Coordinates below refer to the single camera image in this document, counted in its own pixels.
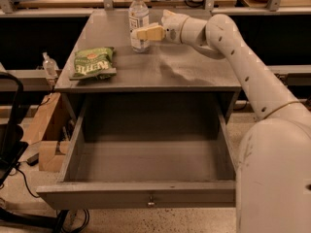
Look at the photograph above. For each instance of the black office chair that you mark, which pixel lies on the black office chair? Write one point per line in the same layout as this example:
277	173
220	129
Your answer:
11	149

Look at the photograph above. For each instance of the open grey top drawer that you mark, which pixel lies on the open grey top drawer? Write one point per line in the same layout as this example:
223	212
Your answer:
146	150

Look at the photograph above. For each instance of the small clear bottle left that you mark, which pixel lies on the small clear bottle left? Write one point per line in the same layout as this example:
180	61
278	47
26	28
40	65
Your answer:
50	66

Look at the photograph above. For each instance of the green chip bag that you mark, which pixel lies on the green chip bag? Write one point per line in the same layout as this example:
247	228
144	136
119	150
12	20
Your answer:
93	63

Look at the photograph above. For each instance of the grey cabinet with top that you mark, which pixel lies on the grey cabinet with top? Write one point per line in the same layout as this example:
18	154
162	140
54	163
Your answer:
164	67

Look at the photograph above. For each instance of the cardboard box on floor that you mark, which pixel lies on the cardboard box on floor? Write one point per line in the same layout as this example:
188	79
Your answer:
46	129

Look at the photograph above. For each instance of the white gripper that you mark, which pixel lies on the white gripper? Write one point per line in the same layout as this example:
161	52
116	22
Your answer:
172	27

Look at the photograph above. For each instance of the clear plastic water bottle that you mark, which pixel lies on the clear plastic water bottle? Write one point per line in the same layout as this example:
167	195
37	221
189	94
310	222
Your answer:
138	14

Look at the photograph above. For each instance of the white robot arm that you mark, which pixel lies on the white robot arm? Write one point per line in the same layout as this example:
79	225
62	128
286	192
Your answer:
273	173

